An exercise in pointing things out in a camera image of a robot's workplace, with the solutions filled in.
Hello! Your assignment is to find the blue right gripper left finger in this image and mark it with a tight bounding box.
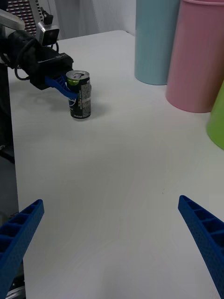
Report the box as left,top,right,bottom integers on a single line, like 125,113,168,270
0,199,45,299

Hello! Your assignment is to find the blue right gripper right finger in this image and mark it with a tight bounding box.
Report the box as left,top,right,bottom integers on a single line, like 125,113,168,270
178,195,224,299

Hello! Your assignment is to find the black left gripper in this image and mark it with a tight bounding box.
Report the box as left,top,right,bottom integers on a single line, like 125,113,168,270
25,46,79,99

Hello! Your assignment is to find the black drink can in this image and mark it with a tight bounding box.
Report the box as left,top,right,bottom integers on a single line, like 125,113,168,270
66,70,92,121

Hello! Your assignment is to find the pale blue plastic bin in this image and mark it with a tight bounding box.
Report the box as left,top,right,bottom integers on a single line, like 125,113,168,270
134,0,182,85

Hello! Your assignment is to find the yellow-green plastic bin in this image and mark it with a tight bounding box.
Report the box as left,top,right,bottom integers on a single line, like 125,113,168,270
206,80,224,150

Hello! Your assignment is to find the pink plastic bin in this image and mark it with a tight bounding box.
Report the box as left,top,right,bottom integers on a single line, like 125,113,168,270
165,0,224,114

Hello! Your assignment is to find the pale grey left wrist camera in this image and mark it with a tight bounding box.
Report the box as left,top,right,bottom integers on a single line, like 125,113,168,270
36,21,60,48

